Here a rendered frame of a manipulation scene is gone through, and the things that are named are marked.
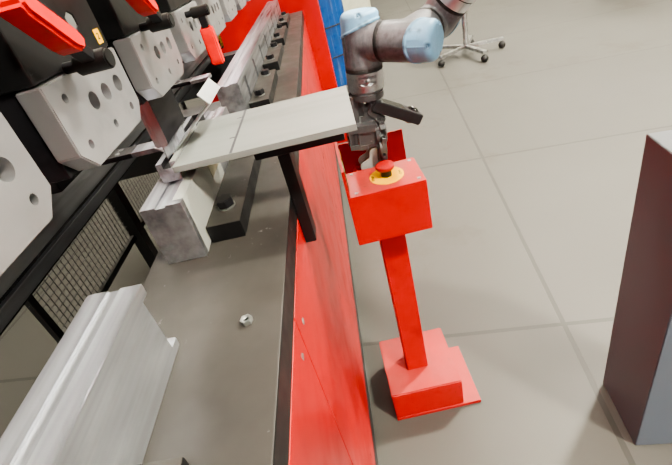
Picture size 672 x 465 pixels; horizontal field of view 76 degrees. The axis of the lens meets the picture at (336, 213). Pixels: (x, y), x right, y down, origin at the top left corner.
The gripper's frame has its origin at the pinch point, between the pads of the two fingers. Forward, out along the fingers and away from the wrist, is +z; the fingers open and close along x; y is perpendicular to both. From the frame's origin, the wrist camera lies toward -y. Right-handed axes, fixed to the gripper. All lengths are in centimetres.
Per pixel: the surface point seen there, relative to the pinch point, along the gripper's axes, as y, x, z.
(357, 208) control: 8.3, 15.0, -1.4
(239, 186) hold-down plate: 27.9, 23.5, -15.0
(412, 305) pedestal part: -3.0, 8.0, 35.4
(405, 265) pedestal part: -1.9, 8.0, 21.6
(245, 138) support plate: 24.0, 28.1, -24.9
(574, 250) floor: -76, -36, 67
